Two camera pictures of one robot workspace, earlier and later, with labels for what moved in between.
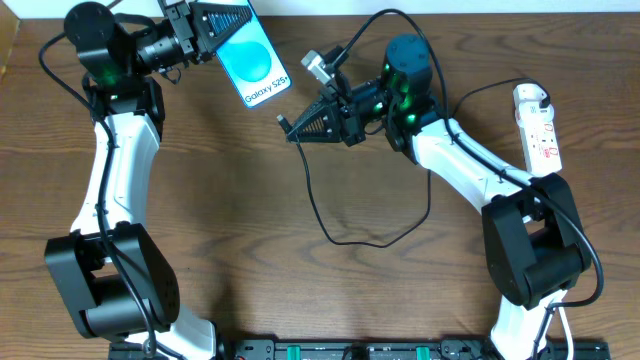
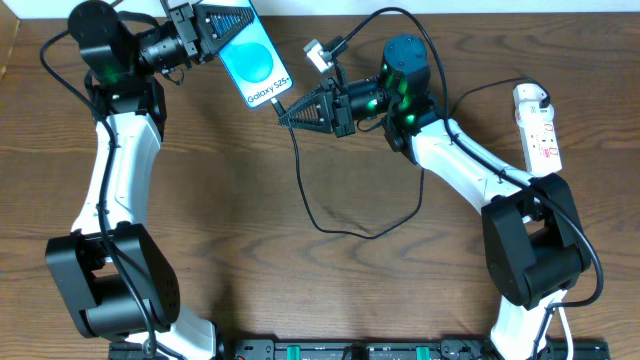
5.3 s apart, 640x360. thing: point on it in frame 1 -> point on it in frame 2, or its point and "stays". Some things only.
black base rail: (376, 350) stays
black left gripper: (183, 32) stays
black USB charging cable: (545, 102) -> (422, 182)
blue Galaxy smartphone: (253, 63) stays
